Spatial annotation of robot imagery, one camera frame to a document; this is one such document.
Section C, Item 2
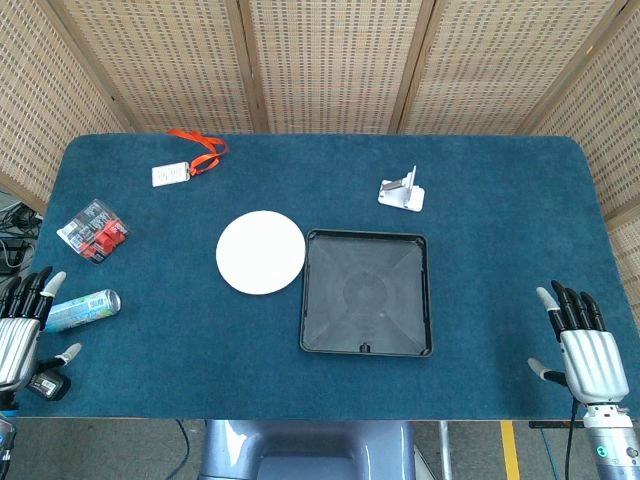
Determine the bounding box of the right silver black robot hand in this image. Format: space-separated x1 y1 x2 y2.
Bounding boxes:
528 279 630 404

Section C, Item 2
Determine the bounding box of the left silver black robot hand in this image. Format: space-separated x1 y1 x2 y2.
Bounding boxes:
0 265 83 394

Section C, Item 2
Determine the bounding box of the white round plate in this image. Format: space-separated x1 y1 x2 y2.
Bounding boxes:
215 210 307 296

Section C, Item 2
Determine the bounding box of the black square plastic tray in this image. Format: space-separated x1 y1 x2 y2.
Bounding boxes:
298 228 434 358

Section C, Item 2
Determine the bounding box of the small black labelled device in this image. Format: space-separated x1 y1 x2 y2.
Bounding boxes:
27 367 72 402

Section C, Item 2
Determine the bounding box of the light blue drink can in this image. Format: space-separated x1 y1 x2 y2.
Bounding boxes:
43 288 122 334

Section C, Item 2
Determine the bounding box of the blue table cloth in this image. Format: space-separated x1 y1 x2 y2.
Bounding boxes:
14 133 639 421

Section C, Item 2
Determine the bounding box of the red black packaged box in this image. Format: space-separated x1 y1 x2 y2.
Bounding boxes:
56 198 132 264

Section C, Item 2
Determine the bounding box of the metal table leg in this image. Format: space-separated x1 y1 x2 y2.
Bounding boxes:
438 420 454 480

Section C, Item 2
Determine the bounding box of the white badge card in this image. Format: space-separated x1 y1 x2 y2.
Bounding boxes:
151 160 192 188

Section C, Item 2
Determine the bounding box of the white phone stand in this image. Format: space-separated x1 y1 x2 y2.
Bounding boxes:
377 165 427 213

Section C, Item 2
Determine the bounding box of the grey blue robot torso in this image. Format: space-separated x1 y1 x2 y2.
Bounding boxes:
199 419 416 480

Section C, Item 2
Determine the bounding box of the woven bamboo folding screen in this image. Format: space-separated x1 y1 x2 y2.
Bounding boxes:
0 0 640 321

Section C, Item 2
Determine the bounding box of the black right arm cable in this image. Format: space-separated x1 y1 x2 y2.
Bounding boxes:
564 402 582 480

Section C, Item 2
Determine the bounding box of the black cable bundle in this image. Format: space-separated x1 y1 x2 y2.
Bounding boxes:
0 192 41 276

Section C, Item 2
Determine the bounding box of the black floor cable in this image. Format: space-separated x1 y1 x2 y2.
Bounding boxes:
174 419 195 480

